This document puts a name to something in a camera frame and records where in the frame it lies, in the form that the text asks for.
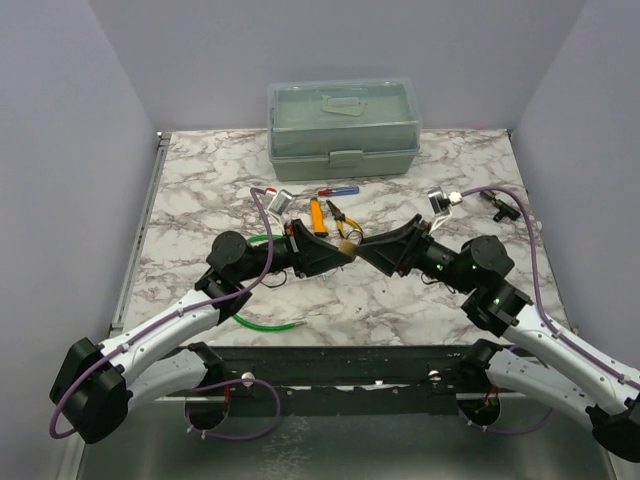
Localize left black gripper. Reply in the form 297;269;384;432
237;219;352;283

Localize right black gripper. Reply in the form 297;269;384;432
354;214;476;295

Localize brass padlock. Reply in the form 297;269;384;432
338;230;364;259

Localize green cable lock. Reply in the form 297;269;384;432
233;234;307;333

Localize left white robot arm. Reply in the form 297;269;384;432
49;220;355;443

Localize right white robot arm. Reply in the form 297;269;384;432
356;217;639;463

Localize orange utility knife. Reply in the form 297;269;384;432
310;198;329;238

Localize yellow black pliers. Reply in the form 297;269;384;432
326;200;364;239

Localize red blue screwdriver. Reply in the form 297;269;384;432
294;186;360;198

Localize black T-shaped fitting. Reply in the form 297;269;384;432
480;190;521;223

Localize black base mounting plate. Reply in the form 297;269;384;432
164;343;531;419

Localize green translucent plastic toolbox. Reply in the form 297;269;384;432
267;78;422;182

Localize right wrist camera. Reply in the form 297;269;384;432
427;188;463;233

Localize left aluminium rail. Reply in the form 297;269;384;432
108;132;172;337

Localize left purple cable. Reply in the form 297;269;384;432
48;187;281;441

